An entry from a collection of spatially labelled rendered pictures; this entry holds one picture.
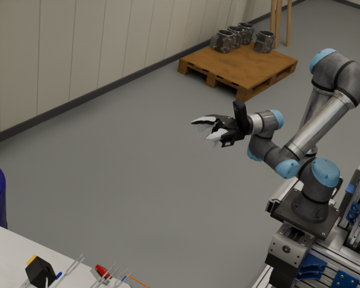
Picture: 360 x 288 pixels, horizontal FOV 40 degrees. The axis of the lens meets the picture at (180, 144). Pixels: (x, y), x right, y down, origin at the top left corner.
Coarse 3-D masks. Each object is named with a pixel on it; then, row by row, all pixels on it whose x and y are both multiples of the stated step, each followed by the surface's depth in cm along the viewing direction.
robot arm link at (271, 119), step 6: (258, 114) 175; (264, 114) 176; (270, 114) 177; (276, 114) 179; (264, 120) 175; (270, 120) 176; (276, 120) 178; (282, 120) 180; (264, 126) 175; (270, 126) 177; (276, 126) 179; (264, 132) 178; (270, 132) 179
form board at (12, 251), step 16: (0, 240) 128; (16, 240) 137; (0, 256) 119; (16, 256) 127; (48, 256) 147; (64, 256) 160; (0, 272) 111; (16, 272) 118; (64, 272) 146; (80, 272) 158
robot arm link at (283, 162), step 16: (352, 64) 175; (352, 80) 172; (336, 96) 174; (352, 96) 171; (320, 112) 174; (336, 112) 173; (304, 128) 175; (320, 128) 173; (288, 144) 175; (304, 144) 173; (272, 160) 176; (288, 160) 172; (288, 176) 173
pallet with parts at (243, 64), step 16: (224, 32) 616; (240, 32) 620; (208, 48) 616; (224, 48) 607; (240, 48) 636; (256, 48) 637; (272, 48) 641; (192, 64) 573; (208, 64) 574; (224, 64) 582; (240, 64) 591; (256, 64) 600; (272, 64) 610; (288, 64) 619; (208, 80) 562; (224, 80) 549; (240, 80) 552; (256, 80) 560; (272, 80) 590; (240, 96) 545
